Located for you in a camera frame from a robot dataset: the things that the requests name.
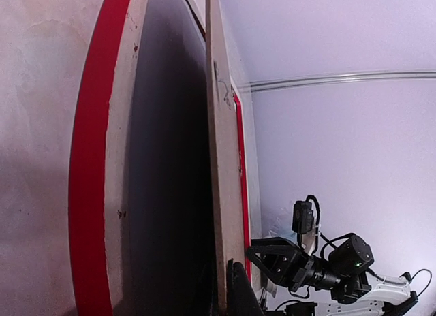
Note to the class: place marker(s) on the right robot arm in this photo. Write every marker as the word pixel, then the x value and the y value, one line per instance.
pixel 342 284

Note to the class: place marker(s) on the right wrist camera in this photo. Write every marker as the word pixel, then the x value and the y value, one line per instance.
pixel 306 224

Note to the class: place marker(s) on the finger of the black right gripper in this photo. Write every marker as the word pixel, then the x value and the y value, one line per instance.
pixel 273 257

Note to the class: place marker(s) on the red wooden picture frame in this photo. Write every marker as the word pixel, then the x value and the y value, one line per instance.
pixel 98 202

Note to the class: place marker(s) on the red and dark photo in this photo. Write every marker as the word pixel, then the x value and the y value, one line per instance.
pixel 170 201

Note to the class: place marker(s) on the right aluminium corner post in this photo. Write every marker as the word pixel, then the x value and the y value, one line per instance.
pixel 290 83

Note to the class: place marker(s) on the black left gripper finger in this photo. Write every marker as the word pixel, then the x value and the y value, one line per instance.
pixel 241 299

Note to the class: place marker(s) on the brown backing board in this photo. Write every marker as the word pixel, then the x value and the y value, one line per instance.
pixel 224 152

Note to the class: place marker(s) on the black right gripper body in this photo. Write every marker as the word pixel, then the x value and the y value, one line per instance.
pixel 311 271

